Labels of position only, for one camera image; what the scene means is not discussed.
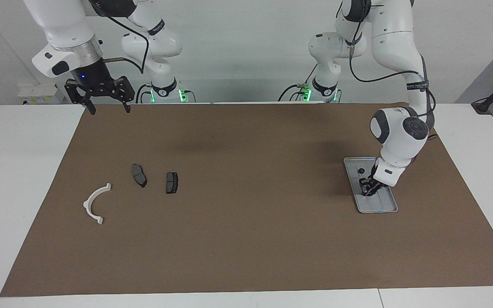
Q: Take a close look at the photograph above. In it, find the brown table mat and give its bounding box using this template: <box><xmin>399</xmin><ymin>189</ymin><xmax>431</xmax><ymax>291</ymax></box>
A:
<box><xmin>0</xmin><ymin>103</ymin><xmax>493</xmax><ymax>297</ymax></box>

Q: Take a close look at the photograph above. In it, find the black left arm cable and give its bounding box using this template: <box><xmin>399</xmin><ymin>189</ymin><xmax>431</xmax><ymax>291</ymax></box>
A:
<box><xmin>348</xmin><ymin>26</ymin><xmax>437</xmax><ymax>142</ymax></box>

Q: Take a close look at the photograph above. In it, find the black left base cable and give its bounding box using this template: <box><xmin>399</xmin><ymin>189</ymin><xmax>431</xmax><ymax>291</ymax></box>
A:
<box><xmin>278</xmin><ymin>64</ymin><xmax>318</xmax><ymax>102</ymax></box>

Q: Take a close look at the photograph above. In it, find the white half-ring bracket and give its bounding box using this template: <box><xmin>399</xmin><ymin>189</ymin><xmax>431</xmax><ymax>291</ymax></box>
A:
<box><xmin>83</xmin><ymin>183</ymin><xmax>112</xmax><ymax>225</ymax></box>

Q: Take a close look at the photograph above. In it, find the long dark brake pad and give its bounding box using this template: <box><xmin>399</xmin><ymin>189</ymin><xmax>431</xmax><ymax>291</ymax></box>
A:
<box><xmin>131</xmin><ymin>164</ymin><xmax>148</xmax><ymax>188</ymax></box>

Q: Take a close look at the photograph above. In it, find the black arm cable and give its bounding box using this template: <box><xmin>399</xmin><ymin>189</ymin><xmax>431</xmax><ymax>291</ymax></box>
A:
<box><xmin>348</xmin><ymin>26</ymin><xmax>437</xmax><ymax>142</ymax></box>
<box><xmin>90</xmin><ymin>0</ymin><xmax>150</xmax><ymax>74</ymax></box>

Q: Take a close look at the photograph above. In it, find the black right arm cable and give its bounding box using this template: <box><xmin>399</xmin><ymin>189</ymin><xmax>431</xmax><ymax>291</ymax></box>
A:
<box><xmin>90</xmin><ymin>0</ymin><xmax>150</xmax><ymax>74</ymax></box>

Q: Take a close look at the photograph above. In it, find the silver metal tray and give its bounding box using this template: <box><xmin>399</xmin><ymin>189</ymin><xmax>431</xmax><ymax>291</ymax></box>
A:
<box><xmin>343</xmin><ymin>157</ymin><xmax>398</xmax><ymax>214</ymax></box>

